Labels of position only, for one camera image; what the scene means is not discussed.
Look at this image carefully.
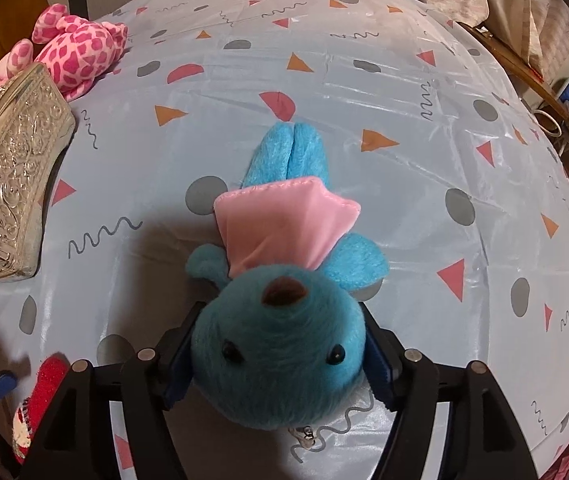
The small blue plush toy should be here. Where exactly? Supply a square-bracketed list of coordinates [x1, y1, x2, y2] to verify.
[186, 121, 390, 453]

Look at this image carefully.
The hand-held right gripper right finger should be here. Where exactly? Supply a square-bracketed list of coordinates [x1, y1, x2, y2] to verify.
[359, 304, 528, 480]

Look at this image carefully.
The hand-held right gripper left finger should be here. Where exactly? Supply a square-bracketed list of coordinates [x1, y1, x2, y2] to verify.
[19, 300, 210, 480]

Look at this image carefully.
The red fuzzy sock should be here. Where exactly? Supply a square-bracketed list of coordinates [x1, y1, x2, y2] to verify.
[12, 354, 71, 466]

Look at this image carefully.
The patterned light blue tablecloth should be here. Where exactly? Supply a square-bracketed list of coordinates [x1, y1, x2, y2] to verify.
[0, 0, 569, 480]

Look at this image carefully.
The ornate golden tissue box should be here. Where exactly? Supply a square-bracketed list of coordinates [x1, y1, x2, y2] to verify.
[0, 62, 76, 281]

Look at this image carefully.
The pink spotted plush toy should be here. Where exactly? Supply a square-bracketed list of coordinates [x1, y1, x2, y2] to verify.
[0, 4, 129, 101]

